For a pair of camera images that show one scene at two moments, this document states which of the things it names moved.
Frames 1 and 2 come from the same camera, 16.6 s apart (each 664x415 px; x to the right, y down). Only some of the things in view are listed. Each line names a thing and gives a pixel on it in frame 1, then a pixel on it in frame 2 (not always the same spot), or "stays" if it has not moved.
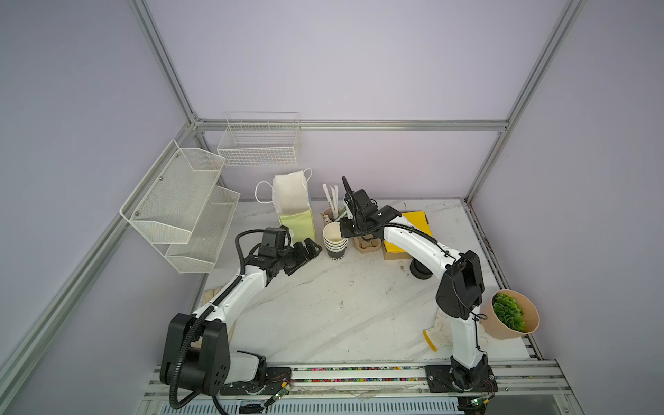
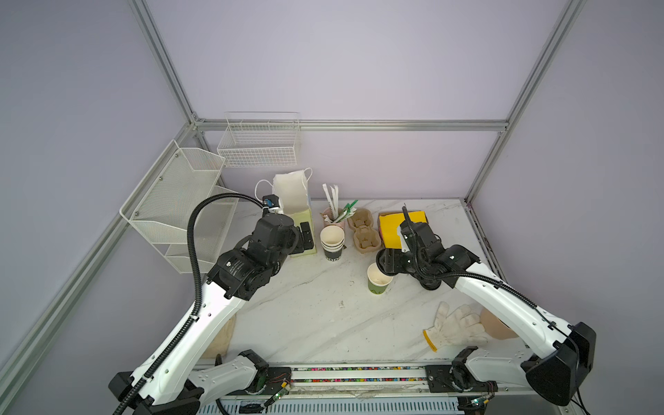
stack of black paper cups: [335, 245] stays
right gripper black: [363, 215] to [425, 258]
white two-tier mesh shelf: [181, 201] stays
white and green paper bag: [290, 194] stays
